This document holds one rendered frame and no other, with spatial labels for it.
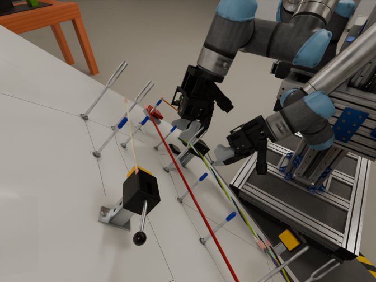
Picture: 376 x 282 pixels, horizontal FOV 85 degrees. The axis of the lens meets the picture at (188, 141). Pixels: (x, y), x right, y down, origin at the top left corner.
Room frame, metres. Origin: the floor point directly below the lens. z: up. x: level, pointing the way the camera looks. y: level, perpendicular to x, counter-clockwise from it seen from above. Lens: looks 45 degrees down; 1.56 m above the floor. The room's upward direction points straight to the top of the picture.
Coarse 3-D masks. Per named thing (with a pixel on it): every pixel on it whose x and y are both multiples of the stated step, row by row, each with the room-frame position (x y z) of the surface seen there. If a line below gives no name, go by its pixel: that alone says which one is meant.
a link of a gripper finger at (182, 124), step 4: (176, 120) 0.43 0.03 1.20; (180, 120) 0.43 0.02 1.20; (184, 120) 0.44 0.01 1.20; (188, 120) 0.44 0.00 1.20; (172, 124) 0.43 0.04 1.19; (176, 124) 0.43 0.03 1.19; (180, 124) 0.43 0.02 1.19; (184, 124) 0.44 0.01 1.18; (188, 124) 0.43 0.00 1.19; (180, 128) 0.43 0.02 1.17; (184, 128) 0.43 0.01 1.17; (188, 128) 0.43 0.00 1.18
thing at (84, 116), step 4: (124, 60) 0.38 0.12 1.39; (120, 64) 0.38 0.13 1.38; (124, 68) 0.36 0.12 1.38; (116, 72) 0.37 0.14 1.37; (120, 72) 0.36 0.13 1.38; (112, 76) 0.37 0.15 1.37; (116, 76) 0.36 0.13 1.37; (108, 84) 0.35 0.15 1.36; (104, 88) 0.35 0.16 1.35; (104, 92) 0.35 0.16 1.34; (100, 96) 0.34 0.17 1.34; (96, 100) 0.34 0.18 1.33; (92, 104) 0.34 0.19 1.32; (92, 108) 0.33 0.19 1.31; (88, 112) 0.33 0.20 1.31; (80, 116) 0.32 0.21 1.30; (84, 116) 0.32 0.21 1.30
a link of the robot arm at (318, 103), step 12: (312, 96) 0.44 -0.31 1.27; (324, 96) 0.42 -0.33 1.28; (288, 108) 0.44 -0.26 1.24; (300, 108) 0.42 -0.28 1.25; (312, 108) 0.41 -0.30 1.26; (324, 108) 0.40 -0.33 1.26; (288, 120) 0.41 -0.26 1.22; (300, 120) 0.40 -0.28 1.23; (312, 120) 0.40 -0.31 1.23; (324, 120) 0.41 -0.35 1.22; (312, 132) 0.40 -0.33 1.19
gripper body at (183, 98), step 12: (192, 72) 0.42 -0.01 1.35; (204, 72) 0.42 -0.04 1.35; (192, 84) 0.43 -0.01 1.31; (204, 84) 0.43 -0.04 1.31; (180, 96) 0.43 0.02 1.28; (192, 96) 0.41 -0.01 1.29; (204, 96) 0.42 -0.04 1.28; (180, 108) 0.40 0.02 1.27; (192, 108) 0.39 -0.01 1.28; (204, 108) 0.41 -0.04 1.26; (192, 120) 0.39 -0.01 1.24
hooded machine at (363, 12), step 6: (360, 0) 5.07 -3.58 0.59; (366, 0) 4.97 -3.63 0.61; (372, 0) 4.92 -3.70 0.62; (360, 6) 5.00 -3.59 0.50; (366, 6) 4.94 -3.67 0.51; (372, 6) 4.88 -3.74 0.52; (354, 12) 5.07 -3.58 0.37; (360, 12) 4.97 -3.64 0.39; (366, 12) 4.91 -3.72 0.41; (354, 18) 5.00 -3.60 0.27; (348, 30) 5.04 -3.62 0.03
